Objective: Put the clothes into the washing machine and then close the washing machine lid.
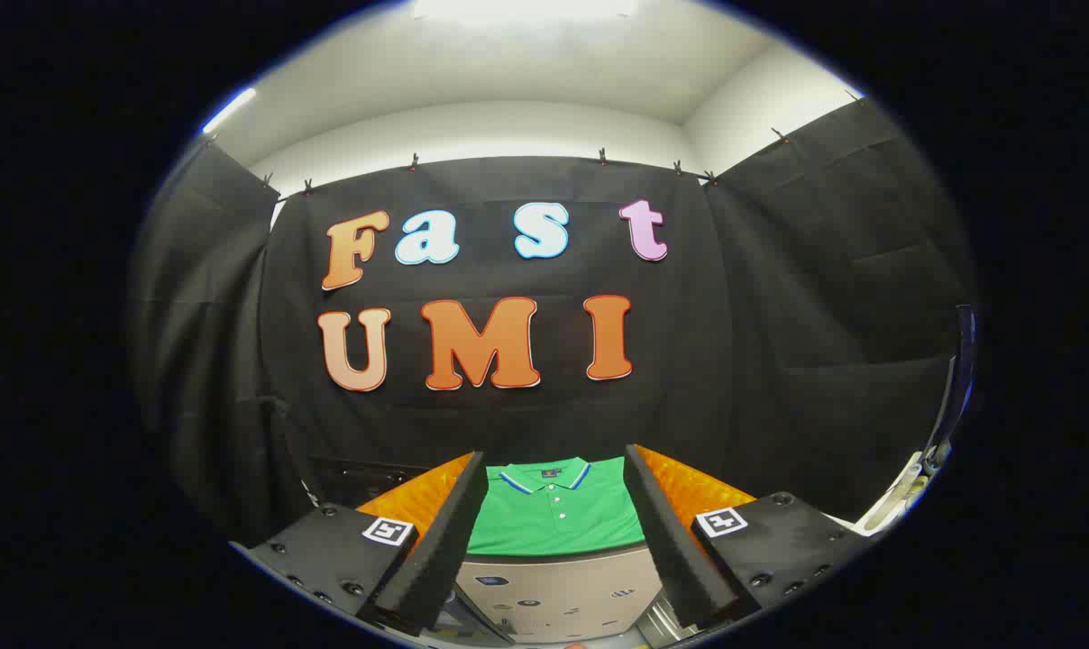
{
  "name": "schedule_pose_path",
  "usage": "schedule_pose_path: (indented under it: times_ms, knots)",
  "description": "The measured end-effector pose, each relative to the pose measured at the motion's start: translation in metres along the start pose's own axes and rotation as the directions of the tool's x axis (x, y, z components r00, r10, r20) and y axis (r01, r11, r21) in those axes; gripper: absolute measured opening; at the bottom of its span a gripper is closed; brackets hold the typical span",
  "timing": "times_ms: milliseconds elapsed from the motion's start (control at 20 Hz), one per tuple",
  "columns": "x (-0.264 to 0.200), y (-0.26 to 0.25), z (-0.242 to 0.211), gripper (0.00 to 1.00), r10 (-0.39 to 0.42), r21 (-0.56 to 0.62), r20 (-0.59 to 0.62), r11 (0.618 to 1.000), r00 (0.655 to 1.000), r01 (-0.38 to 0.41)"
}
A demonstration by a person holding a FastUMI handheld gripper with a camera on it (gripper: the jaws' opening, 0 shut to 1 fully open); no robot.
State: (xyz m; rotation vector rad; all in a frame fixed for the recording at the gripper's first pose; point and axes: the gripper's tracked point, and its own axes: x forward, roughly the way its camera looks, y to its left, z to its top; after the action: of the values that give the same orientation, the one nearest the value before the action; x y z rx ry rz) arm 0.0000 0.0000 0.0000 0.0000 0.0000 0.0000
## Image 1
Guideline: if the dark washing machine lid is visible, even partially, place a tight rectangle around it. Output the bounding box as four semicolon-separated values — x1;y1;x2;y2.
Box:
308;456;439;507

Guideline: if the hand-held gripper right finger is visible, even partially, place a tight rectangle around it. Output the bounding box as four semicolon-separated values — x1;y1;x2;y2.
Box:
623;443;873;630

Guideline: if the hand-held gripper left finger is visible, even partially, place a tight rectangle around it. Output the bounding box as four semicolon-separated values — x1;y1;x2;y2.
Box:
229;451;490;637

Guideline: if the green polo shirt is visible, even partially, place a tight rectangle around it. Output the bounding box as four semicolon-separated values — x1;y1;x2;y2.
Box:
466;457;646;556

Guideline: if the ceiling light strip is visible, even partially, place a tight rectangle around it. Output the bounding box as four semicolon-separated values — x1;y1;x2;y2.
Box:
202;87;258;135

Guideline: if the ceiling light panel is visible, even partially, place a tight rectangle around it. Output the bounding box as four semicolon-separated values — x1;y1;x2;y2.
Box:
414;0;640;21

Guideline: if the dark blue upright bar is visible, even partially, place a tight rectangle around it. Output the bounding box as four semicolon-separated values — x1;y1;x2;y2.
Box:
925;305;977;471

